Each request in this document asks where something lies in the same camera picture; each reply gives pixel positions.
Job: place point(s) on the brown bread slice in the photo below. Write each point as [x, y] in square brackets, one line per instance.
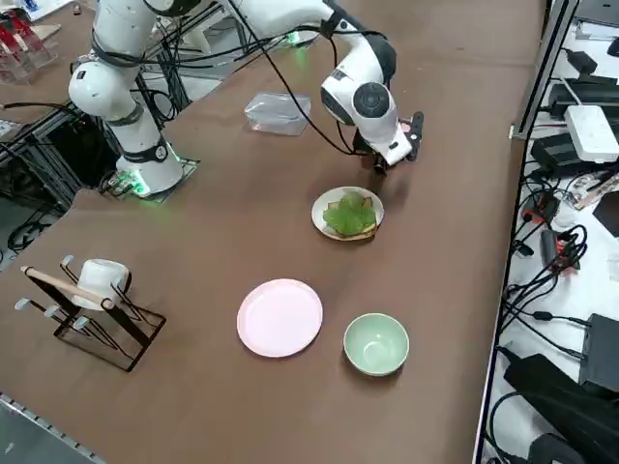
[358, 236]

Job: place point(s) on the pale pink plate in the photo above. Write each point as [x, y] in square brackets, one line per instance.
[280, 319]

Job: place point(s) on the black orange adapter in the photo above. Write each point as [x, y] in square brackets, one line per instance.
[561, 251]

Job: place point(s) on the green lettuce leaf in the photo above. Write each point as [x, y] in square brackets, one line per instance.
[348, 215]

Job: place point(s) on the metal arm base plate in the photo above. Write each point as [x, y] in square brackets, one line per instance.
[189, 171]

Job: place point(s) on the white cup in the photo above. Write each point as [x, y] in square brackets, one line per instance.
[99, 278]

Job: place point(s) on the white plate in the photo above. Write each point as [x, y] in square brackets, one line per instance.
[319, 217]

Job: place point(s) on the black gripper side box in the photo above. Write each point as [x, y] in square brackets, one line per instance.
[362, 146]

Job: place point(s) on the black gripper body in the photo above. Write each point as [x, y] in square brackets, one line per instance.
[412, 147]

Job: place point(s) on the clear plastic container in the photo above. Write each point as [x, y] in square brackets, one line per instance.
[271, 116]

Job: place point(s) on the black bag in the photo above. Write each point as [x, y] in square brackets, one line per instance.
[556, 411]

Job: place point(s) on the large black box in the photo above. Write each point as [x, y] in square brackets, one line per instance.
[604, 353]

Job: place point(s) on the black table frame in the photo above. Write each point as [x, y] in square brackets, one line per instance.
[72, 145]

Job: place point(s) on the printed packet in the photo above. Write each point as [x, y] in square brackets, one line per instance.
[592, 189]

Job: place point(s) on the clear acrylic shelf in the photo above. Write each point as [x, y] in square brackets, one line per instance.
[29, 63]

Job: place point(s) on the aluminium frame post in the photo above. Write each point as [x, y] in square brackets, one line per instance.
[534, 92]

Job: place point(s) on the small black adapter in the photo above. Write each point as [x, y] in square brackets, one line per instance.
[581, 60]

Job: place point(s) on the pale green bowl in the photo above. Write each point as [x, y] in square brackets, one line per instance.
[374, 348]

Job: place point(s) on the flat black box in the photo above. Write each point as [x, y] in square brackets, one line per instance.
[587, 94]

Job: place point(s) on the metal rail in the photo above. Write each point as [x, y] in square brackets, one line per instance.
[29, 425]

